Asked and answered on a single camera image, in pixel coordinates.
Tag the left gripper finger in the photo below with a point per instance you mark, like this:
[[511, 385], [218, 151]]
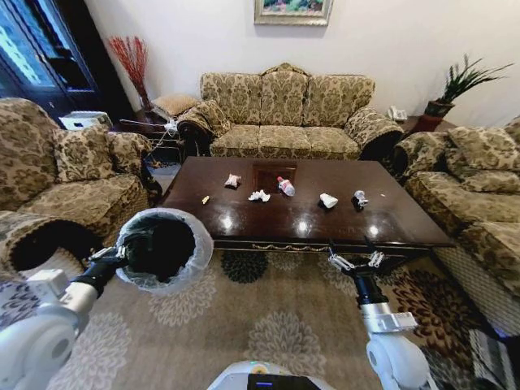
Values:
[[122, 260], [106, 253]]

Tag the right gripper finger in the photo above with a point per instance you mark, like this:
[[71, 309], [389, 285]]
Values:
[[340, 259], [373, 255]]

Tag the white trash bin clear liner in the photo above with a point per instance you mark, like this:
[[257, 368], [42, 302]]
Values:
[[195, 243]]

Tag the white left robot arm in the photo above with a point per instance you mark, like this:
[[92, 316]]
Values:
[[38, 329]]

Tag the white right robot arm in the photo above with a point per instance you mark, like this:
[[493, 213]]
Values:
[[392, 337]]

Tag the dark wooden coffee table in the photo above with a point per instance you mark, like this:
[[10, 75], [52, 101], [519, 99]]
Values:
[[308, 219]]

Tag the crumpled black white packet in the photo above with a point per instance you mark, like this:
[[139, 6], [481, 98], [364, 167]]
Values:
[[359, 200]]

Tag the crushed white paper cup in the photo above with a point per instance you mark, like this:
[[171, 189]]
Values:
[[328, 200]]

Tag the plastic bottle red cap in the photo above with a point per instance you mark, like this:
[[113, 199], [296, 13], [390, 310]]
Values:
[[286, 187]]

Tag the floral square cushion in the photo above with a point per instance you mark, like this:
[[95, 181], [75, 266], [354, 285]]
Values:
[[83, 154], [485, 148]]

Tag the crumpled white tissue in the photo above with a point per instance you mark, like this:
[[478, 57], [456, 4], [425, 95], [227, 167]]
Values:
[[259, 196]]

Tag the floral armchair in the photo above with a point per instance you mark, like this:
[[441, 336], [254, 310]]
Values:
[[479, 211], [32, 170]]

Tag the beige floral patterned rug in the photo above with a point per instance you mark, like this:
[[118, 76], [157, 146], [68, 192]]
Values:
[[243, 325]]

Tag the dark wooden side table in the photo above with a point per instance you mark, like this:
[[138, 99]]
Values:
[[426, 124], [148, 130]]

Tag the crumpled pink white wrapper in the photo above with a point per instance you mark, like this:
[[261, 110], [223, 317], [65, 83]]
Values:
[[232, 181]]

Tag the white robot front shell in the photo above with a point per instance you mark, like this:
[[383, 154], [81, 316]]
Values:
[[268, 375]]

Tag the white box appliance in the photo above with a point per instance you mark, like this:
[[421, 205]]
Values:
[[85, 120]]

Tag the white desk telephone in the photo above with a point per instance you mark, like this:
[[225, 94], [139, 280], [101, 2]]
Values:
[[397, 113]]

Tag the floral three-seat sofa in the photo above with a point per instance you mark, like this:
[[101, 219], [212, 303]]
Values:
[[284, 118]]

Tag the tan cushion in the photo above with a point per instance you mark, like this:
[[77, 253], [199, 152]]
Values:
[[174, 103]]

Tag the green potted plant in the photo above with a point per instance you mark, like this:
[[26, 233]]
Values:
[[457, 87]]

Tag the red branch decoration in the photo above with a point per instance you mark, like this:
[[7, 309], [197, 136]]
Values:
[[132, 65]]

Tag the dark glass door cabinet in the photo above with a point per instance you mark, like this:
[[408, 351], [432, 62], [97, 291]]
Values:
[[48, 57]]

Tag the framed landscape painting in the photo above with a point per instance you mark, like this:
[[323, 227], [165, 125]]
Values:
[[293, 11]]

